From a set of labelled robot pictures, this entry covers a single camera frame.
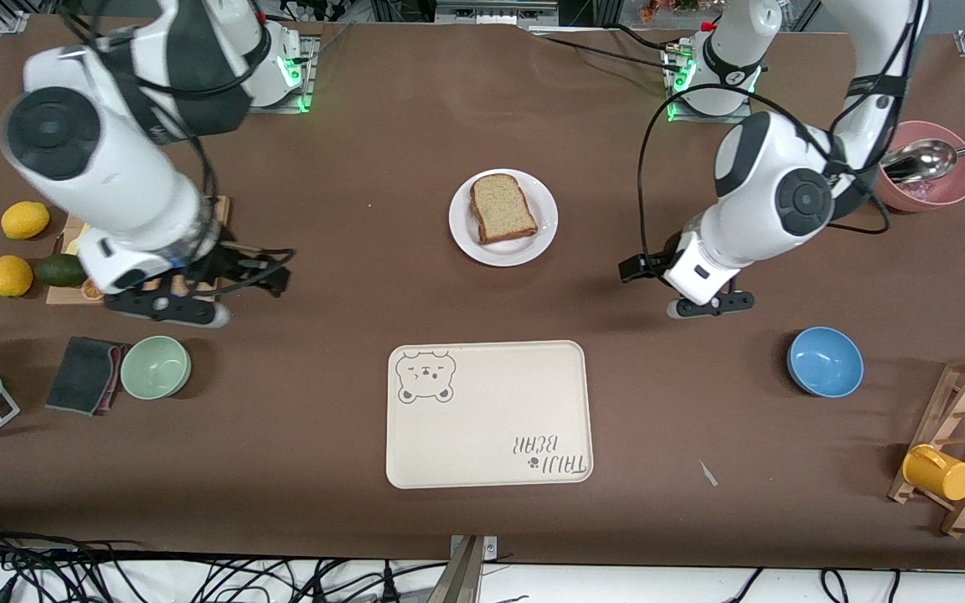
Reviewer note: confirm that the brown bread slice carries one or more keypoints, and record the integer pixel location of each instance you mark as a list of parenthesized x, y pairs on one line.
[(503, 209)]

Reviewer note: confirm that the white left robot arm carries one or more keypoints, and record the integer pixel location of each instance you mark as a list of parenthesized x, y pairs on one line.
[(784, 201)]

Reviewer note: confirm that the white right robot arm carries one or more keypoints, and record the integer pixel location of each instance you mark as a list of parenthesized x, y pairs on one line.
[(105, 159)]

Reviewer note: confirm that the metal table bracket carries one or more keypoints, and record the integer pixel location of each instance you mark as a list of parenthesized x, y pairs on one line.
[(461, 574)]

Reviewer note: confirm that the cream bear print tray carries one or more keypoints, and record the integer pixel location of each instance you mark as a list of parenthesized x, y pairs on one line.
[(491, 427)]

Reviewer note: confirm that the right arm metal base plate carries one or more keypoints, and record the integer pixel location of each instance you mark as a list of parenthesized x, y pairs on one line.
[(308, 79)]

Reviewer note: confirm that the yellow lemon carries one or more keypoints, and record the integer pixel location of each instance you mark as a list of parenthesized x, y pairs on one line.
[(9, 276), (25, 220)]

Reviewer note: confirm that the metal spoon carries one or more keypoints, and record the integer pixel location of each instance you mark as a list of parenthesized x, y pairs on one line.
[(918, 161)]

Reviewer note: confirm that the pink bowl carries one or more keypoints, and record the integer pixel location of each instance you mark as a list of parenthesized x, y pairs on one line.
[(926, 197)]

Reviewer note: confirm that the dark green avocado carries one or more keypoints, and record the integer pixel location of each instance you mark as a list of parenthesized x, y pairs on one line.
[(59, 270)]

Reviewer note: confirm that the pale green bowl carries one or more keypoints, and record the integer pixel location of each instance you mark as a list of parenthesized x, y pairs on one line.
[(156, 367)]

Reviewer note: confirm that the orange slice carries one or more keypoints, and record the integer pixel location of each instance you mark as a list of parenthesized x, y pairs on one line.
[(91, 291)]

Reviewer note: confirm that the small grey tape scrap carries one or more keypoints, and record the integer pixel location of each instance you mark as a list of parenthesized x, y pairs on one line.
[(709, 474)]

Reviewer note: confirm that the yellow mug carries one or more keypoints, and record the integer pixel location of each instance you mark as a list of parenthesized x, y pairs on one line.
[(939, 473)]

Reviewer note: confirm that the grey folded cloth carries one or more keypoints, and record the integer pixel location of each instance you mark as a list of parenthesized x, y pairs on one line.
[(80, 373)]

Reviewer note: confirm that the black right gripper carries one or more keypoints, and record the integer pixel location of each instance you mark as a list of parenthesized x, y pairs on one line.
[(227, 265)]

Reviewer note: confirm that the blue bowl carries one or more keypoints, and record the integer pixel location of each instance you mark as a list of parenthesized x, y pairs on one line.
[(826, 362)]

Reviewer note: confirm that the wooden cutting board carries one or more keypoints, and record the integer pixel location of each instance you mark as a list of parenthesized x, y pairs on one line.
[(64, 295)]

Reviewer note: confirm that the yellow plastic knife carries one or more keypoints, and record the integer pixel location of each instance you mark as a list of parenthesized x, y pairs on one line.
[(71, 245)]

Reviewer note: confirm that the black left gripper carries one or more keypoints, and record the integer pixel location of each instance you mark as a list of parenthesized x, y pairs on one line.
[(657, 265)]

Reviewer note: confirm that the white round plate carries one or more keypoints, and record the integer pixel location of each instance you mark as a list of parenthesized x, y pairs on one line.
[(543, 239)]

